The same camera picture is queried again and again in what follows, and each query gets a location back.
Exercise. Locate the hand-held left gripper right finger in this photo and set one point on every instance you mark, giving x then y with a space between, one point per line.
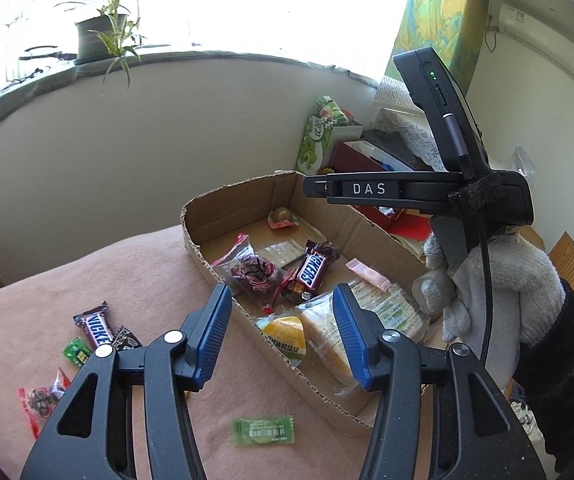
352 335

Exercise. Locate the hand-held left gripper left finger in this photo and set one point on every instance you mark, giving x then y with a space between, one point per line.
214 340

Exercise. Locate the clear bread packet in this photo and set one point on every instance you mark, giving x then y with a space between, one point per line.
397 310

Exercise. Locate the pink candy packet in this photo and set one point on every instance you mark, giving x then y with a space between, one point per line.
367 272

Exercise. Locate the yellow snack packet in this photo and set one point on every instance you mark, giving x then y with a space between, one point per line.
284 332

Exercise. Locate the brown chocolate bar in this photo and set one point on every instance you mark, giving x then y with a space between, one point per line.
94 325
309 270

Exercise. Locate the red plum packet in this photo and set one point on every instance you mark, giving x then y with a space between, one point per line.
42 400
254 272

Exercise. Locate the round candy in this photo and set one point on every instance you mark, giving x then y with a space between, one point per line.
282 217

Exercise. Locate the person's right forearm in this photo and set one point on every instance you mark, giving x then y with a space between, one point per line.
567 385

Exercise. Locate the person's right hand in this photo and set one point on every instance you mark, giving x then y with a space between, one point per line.
522 285

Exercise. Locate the red book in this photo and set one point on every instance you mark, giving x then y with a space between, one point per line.
412 225

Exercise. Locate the white lace cloth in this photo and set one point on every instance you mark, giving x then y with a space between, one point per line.
407 130

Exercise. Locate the black snack packet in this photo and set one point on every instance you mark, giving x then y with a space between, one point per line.
127 340

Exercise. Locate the pink table blanket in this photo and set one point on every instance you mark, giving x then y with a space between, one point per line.
142 270

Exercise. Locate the green candy packet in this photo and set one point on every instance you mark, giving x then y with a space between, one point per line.
262 430

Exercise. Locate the green tissue box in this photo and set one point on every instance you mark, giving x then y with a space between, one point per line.
317 135

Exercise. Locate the small green snack packet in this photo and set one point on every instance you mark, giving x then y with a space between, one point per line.
77 352

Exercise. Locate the white air conditioner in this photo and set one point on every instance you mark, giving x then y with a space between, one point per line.
542 35

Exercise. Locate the potted spider plant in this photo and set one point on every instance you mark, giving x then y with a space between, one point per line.
94 35

